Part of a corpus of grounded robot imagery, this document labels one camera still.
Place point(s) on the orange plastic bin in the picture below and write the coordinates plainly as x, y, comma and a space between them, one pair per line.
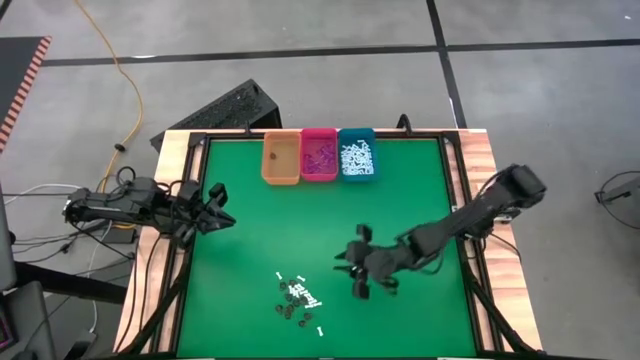
282, 163

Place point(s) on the black mat orange striped edge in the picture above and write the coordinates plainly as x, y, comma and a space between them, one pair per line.
12, 70

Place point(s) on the black mesh computer case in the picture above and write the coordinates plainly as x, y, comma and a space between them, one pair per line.
225, 110

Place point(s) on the black table clamp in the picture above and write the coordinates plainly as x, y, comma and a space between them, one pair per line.
401, 120

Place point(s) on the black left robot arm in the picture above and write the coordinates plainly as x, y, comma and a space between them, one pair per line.
125, 205

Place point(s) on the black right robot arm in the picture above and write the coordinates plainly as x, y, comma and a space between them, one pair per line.
465, 220

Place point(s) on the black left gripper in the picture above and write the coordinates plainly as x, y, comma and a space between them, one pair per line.
200, 212

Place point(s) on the pink plastic bin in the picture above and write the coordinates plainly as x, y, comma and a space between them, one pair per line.
320, 138

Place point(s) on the grey equipment cabinet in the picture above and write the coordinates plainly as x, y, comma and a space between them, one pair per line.
30, 320

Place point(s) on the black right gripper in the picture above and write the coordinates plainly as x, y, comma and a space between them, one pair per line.
372, 262

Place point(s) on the blue plastic bin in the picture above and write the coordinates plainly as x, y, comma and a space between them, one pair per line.
358, 135

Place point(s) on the silver mounting plate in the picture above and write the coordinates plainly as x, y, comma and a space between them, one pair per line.
455, 209

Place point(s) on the wooden table border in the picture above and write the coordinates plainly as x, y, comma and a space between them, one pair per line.
170, 150

